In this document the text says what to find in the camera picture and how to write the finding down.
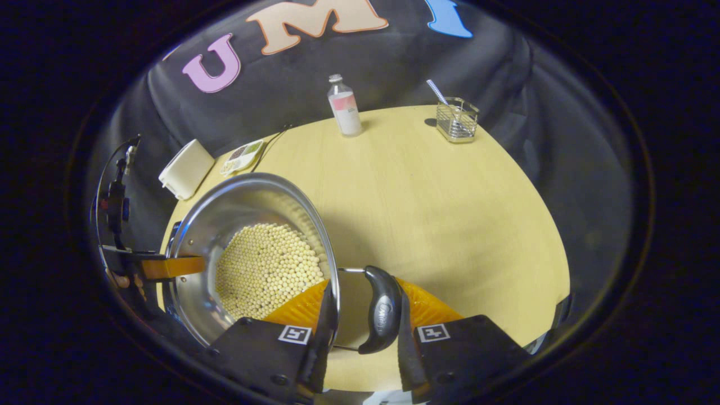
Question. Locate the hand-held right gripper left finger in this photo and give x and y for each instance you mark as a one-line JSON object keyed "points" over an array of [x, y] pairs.
{"points": [[320, 365]]}

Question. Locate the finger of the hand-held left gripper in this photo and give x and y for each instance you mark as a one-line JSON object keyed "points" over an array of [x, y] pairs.
{"points": [[174, 267]]}

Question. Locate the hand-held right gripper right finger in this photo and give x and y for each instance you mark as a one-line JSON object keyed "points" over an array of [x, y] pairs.
{"points": [[410, 360]]}

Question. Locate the stainless steel pot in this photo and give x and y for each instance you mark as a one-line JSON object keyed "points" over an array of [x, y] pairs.
{"points": [[225, 214]]}

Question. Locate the white toaster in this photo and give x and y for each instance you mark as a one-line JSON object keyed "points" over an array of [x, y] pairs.
{"points": [[188, 169]]}

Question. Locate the pile of soybeans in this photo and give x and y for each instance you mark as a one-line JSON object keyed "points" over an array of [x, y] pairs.
{"points": [[264, 264]]}

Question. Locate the white divided dish of beans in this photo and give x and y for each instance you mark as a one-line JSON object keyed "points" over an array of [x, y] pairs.
{"points": [[242, 157]]}

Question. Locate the black backdrop cloth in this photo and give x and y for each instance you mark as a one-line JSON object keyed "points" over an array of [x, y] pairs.
{"points": [[281, 95]]}

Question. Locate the clear bottle with pink label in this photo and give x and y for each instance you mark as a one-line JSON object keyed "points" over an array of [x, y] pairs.
{"points": [[347, 115]]}

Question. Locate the striped straw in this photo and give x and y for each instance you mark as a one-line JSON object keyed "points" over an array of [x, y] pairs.
{"points": [[436, 90]]}

